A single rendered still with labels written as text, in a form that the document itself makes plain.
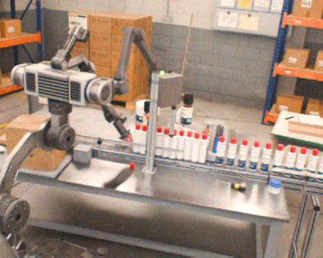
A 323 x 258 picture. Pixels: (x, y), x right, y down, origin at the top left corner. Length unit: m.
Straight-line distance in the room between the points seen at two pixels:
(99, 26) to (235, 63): 2.40
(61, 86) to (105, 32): 4.02
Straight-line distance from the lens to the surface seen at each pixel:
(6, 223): 2.09
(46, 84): 2.25
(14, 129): 2.58
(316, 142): 3.68
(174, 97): 2.51
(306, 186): 2.77
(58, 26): 8.52
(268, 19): 6.73
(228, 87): 7.15
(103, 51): 6.23
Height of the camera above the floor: 2.07
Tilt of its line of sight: 22 degrees down
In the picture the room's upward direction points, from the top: 4 degrees clockwise
